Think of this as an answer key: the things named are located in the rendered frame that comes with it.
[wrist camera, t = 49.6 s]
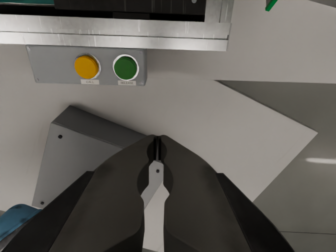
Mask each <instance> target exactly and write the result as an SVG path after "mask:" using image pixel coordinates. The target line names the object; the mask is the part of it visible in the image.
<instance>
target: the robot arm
mask: <svg viewBox="0 0 336 252"><path fill-rule="evenodd" d="M157 148H158V160H159V161H161V162H162V164H163V165H164V167H163V185H164V187H165V188H166V189H167V191H168V192H169V196H168V198H167V199H166V200H165V202H164V219H163V242H164V252H295V251H294V250H293V248H292V247H291V245H290V244H289V243H288V241H287V240H286V239H285V237H284V236H283V235H282V234H281V232H280V231H279V230H278V229H277V228H276V226H275V225H274V224H273V223H272V222H271V221H270V220H269V219H268V218H267V217H266V216H265V215H264V214H263V213H262V212H261V211H260V210H259V209H258V207H257V206H256V205H255V204H254V203H253V202H252V201H251V200H250V199H249V198H248V197H247V196H246V195H245V194H244V193H243V192H242V191H241V190H240V189H239V188H238V187H237V186H236V185H235V184H234V183H233V182H232V181H231V180H230V179H229V178H228V177H227V176H226V175H225V174H224V173H217V172H216V171H215V170H214V169H213V168H212V167H211V166H210V165H209V164H208V163H207V162H206V161H205V160H204V159H203V158H201V157H200V156H199V155H197V154H195V153H194V152H192V151H191V150H189V149H188V148H186V147H184V146H183V145H181V144H180V143H178V142H176V141H175V140H173V139H172V138H170V137H168V136H167V135H161V136H156V135H154V134H151V135H148V136H146V137H144V138H142V139H140V140H139V141H137V142H135V143H133V144H131V145H129V146H128V147H126V148H124V149H122V150H120V151H119V152H117V153H115V154H114V155H112V156H111V157H109V158H108V159H107V160H105V161H104V162H103V163H102V164H100V165H99V166H98V167H97V168H96V169H95V170H94V171H86V172H85V173H84V174H83V175H82V176H80V177H79V178H78V179H77V180H76V181H75V182H73V183H72V184H71V185H70V186H69V187H68V188H67V189H65V190H64V191H63V192H62V193H61V194H60V195H59V196H57V197H56V198H55V199H54V200H53V201H52V202H50V203H49V204H48V205H47V206H46V207H45V208H44V209H37V208H34V207H32V206H29V205H26V204H16V205H14V206H12V207H11V208H9V209H8V210H7V211H6V212H5V213H4V214H3V215H2V216H1V217H0V252H142V249H143V241H144V233H145V214H144V201H143V199H142V197H141V195H142V193H143V191H144V190H145V189H146V188H147V186H148V185H149V166H150V165H151V163H152V162H153V161H156V158H157Z"/></svg>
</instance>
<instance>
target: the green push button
mask: <svg viewBox="0 0 336 252"><path fill-rule="evenodd" d="M114 71H115V74H116V75H117V76H118V77H119V78H121V79H123V80H129V79H132V78H133V77H134V76H135V74H136V72H137V66H136V63H135V62H134V61H133V60H132V59H131V58H129V57H125V56H124V57H121V58H119V59H118V60H117V61H116V62H115V64H114Z"/></svg>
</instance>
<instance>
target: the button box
mask: <svg viewBox="0 0 336 252"><path fill-rule="evenodd" d="M25 47H26V51H27V54H28V58H29V62H30V65H31V69H32V72H33V76H34V80H35V82H36V83H43V84H79V85H115V86H145V85H146V81H147V77H148V70H147V48H127V47H97V46H68V45H39V44H26V45H25ZM81 56H90V57H92V58H93V59H95V61H96V62H97V64H98V73H97V74H96V75H95V76H94V77H93V78H89V79H87V78H83V77H81V76H80V75H78V73H77V72H76V70H75V61H76V60H77V58H79V57H81ZM121 57H128V58H131V59H132V60H133V61H134V62H135V64H136V68H137V69H136V74H135V75H134V77H133V78H131V79H128V80H124V79H121V78H119V77H118V76H117V75H116V73H115V70H114V65H115V62H116V61H117V60H118V59H119V58H121Z"/></svg>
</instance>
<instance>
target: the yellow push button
mask: <svg viewBox="0 0 336 252"><path fill-rule="evenodd" d="M74 67H75V70H76V72H77V73H78V75H79V76H81V77H82V78H85V79H91V78H93V77H94V76H96V75H97V73H98V71H99V66H98V63H97V62H96V60H95V59H94V58H92V57H91V56H88V55H83V56H81V57H79V58H77V59H76V61H75V64H74Z"/></svg>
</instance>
